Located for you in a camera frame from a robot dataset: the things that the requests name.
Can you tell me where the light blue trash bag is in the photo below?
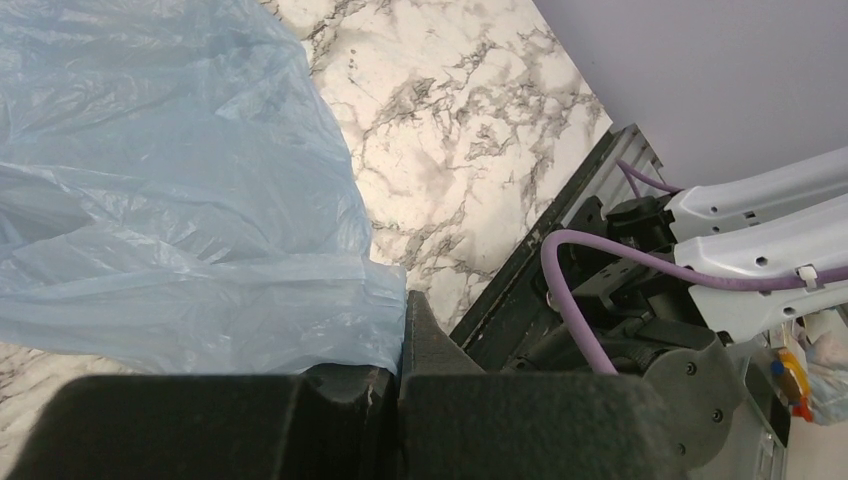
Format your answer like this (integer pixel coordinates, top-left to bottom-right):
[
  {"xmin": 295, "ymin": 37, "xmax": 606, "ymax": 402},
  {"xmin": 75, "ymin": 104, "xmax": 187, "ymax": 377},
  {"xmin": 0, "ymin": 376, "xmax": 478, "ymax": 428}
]
[{"xmin": 1, "ymin": 1, "xmax": 406, "ymax": 373}]

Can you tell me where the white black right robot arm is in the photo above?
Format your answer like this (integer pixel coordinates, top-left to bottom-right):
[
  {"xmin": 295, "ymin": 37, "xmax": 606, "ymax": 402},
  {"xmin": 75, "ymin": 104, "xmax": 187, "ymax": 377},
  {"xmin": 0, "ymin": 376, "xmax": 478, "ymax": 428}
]
[{"xmin": 509, "ymin": 149, "xmax": 847, "ymax": 477}]

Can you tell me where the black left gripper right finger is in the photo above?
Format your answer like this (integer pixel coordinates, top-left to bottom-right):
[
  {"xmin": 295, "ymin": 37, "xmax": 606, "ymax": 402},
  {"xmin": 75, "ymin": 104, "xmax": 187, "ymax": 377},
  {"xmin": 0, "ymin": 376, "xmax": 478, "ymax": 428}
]
[{"xmin": 398, "ymin": 291, "xmax": 686, "ymax": 479}]

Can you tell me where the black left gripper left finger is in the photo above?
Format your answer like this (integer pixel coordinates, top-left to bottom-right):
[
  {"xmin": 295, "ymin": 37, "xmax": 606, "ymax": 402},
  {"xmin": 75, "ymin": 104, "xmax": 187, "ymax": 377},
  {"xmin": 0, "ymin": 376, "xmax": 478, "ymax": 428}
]
[{"xmin": 9, "ymin": 364, "xmax": 398, "ymax": 479}]

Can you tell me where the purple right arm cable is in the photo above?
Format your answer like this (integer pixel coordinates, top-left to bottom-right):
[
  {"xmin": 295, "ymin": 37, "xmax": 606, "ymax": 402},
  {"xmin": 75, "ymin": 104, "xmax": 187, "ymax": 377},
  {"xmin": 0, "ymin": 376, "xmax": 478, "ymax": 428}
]
[{"xmin": 540, "ymin": 158, "xmax": 848, "ymax": 378}]

